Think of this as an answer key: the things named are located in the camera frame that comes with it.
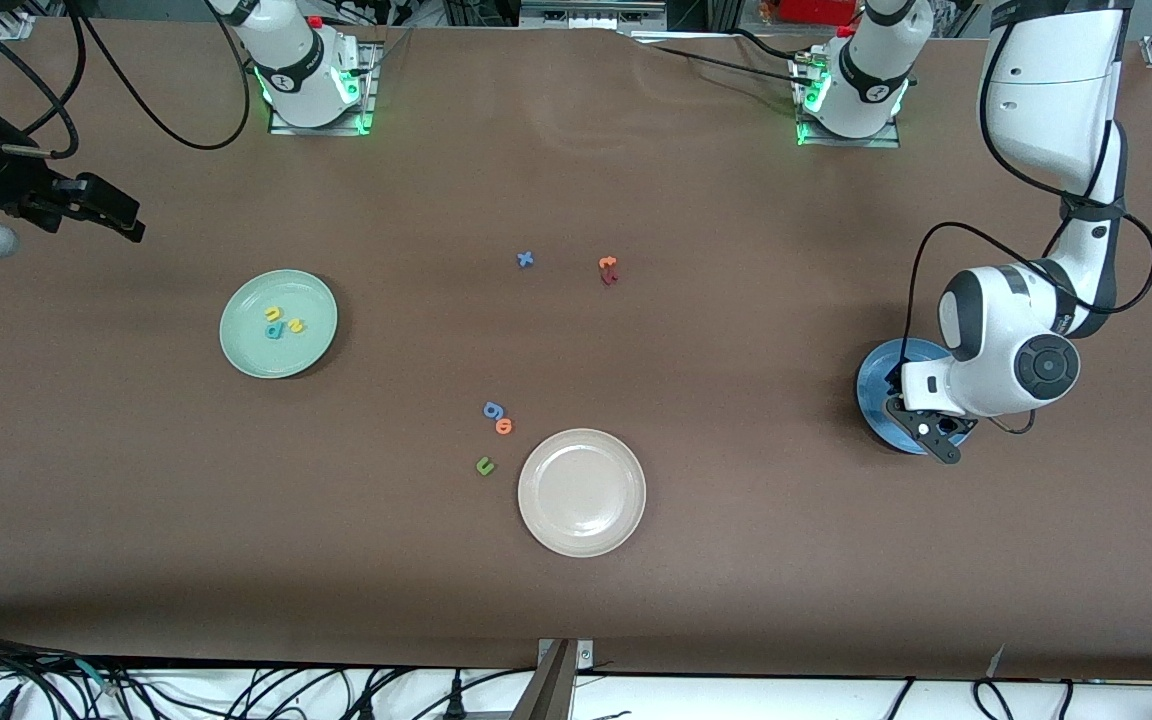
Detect blue plate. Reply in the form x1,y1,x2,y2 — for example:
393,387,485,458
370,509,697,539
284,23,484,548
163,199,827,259
856,338,977,456

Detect green plate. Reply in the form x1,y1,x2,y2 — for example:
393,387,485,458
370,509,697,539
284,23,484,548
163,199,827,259
219,269,339,380

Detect beige plate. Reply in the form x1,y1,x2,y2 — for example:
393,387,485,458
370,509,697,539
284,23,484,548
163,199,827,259
517,428,648,558

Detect red box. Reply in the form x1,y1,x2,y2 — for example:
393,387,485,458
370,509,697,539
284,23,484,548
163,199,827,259
779,0,862,26

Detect grey metal equipment box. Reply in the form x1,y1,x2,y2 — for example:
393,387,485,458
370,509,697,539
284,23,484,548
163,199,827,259
519,0,669,31

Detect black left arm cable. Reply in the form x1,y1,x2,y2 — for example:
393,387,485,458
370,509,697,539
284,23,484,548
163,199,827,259
901,0,1152,436

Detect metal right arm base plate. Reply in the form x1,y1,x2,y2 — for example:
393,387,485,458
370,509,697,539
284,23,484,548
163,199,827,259
268,40,379,136

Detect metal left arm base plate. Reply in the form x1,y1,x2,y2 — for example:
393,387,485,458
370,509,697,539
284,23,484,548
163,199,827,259
791,55,902,149

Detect black cable at arm base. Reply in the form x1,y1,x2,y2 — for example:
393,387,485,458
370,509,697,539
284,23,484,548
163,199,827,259
626,30,817,89

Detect metal table bracket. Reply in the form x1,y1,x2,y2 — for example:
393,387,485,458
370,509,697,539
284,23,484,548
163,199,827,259
509,638,595,720

